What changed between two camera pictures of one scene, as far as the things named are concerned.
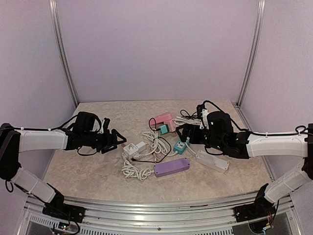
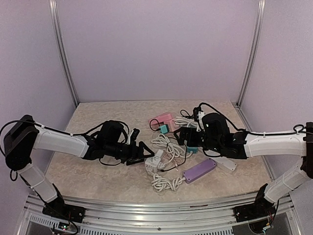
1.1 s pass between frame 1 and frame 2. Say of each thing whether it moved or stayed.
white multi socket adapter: moved
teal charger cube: stayed
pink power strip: stayed
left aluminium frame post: stayed
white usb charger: moved
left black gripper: moved
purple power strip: moved
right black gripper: stayed
